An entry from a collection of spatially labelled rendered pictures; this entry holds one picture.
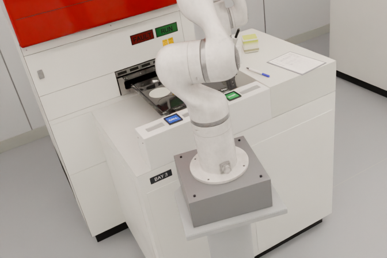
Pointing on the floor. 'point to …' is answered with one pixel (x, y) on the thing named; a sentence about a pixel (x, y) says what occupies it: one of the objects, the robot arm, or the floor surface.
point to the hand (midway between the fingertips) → (231, 83)
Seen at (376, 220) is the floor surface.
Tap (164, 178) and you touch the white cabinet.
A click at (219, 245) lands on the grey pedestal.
